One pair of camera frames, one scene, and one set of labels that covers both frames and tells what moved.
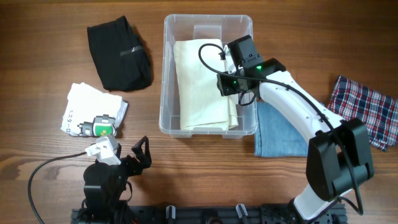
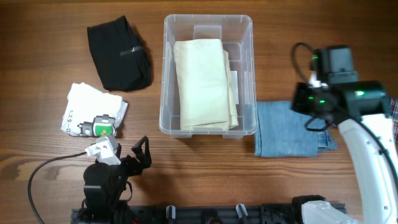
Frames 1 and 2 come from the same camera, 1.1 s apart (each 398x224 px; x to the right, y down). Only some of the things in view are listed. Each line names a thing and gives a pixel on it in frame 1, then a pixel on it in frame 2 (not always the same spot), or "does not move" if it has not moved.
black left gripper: x=145 y=159 does not move
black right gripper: x=224 y=81 to x=298 y=104
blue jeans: x=275 y=136 does not move
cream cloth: x=202 y=107 does not move
